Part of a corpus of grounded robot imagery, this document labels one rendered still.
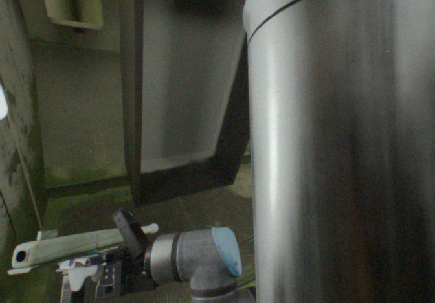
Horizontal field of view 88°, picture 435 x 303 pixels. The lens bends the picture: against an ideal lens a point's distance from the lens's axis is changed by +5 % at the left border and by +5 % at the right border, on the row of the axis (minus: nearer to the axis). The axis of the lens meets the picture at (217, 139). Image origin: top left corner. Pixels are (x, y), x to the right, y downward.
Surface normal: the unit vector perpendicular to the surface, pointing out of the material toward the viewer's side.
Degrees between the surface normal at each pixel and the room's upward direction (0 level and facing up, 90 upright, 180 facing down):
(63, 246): 71
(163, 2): 102
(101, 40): 90
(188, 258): 48
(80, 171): 57
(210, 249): 36
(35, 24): 90
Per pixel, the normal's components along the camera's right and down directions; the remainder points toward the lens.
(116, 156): 0.44, -0.15
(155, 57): 0.44, 0.58
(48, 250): 0.97, -0.18
